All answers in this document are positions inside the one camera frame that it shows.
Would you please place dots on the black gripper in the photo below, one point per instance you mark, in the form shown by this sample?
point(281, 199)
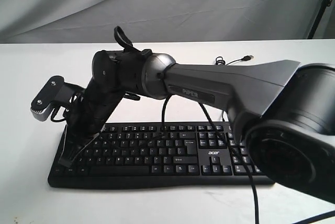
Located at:
point(87, 116)

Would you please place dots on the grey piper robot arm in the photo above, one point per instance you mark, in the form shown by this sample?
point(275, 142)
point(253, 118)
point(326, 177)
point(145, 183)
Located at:
point(282, 111)

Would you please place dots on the black acer keyboard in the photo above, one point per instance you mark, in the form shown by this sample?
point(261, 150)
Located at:
point(130, 155)

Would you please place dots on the grey backdrop cloth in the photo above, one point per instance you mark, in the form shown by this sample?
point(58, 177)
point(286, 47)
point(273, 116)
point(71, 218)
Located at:
point(93, 21)

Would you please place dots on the black backdrop stand pole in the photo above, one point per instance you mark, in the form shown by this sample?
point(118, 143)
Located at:
point(320, 12)

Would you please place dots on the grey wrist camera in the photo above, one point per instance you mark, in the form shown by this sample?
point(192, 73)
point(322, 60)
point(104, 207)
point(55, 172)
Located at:
point(56, 93)

